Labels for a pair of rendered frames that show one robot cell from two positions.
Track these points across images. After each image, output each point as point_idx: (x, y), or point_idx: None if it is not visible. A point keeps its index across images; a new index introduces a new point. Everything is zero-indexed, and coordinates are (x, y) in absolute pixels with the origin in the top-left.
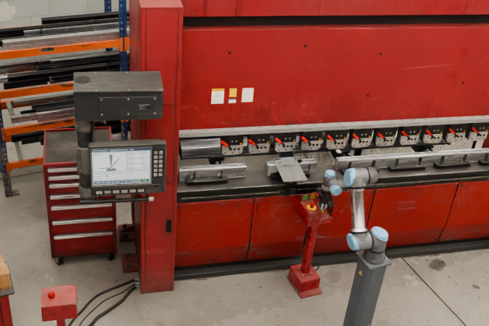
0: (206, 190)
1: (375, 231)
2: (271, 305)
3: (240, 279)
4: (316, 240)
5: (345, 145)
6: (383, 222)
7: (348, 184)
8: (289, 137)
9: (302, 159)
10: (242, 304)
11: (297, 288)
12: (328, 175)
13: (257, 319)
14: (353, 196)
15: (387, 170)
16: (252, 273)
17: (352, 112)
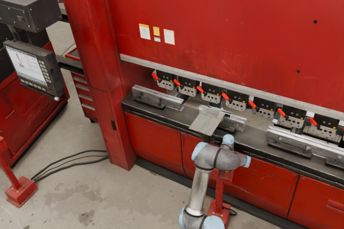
0: (142, 109)
1: (208, 220)
2: (177, 221)
3: (176, 187)
4: (240, 191)
5: (272, 118)
6: (310, 209)
7: (191, 158)
8: (212, 89)
9: (234, 115)
10: (158, 207)
11: None
12: (223, 140)
13: (156, 225)
14: (195, 173)
15: (323, 162)
16: (189, 189)
17: (279, 85)
